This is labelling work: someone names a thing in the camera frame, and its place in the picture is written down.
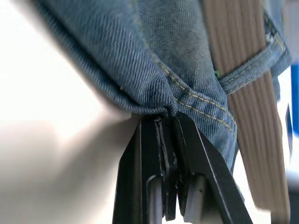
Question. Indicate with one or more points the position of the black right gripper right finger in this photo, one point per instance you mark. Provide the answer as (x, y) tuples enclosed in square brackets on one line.
[(205, 177)]

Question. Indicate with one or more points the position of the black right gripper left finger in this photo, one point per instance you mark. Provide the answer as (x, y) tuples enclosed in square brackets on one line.
[(137, 177)]

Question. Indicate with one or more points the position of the blue denim shorts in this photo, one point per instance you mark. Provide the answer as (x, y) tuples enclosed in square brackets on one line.
[(149, 58)]

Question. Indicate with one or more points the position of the tan braided belt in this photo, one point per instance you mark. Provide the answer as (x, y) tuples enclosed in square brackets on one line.
[(243, 98)]

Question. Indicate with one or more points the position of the blue object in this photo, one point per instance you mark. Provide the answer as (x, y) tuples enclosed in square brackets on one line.
[(294, 98)]

